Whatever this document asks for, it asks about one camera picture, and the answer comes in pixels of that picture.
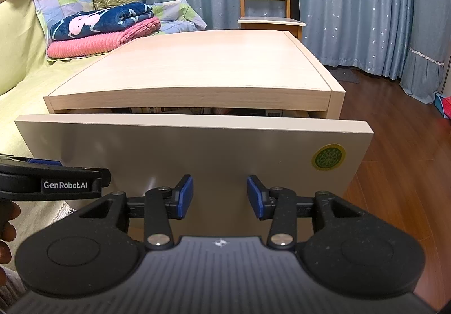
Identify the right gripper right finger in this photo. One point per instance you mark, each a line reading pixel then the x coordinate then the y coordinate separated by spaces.
pixel 341 246

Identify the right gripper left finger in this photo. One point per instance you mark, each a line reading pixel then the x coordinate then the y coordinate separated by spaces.
pixel 102 244

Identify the upper drawer front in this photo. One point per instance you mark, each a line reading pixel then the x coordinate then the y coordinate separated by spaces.
pixel 220 152

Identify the red blue items on floor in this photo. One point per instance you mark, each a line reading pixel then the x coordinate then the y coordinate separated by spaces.
pixel 443 105

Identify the person's left hand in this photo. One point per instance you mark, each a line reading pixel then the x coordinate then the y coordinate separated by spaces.
pixel 9 212

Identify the green round sticker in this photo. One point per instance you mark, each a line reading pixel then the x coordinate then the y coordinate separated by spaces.
pixel 329 157

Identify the green sofa cover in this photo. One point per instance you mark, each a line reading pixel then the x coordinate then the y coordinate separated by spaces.
pixel 26 77

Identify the pink folded blanket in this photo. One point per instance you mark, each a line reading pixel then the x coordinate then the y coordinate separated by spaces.
pixel 102 43

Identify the navy cartoon blanket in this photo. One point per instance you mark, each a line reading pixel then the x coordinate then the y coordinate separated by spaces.
pixel 108 20

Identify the beige bedside cabinet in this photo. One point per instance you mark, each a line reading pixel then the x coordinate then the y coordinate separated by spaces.
pixel 264 69

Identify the patchwork quilt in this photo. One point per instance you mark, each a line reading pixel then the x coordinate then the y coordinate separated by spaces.
pixel 175 16

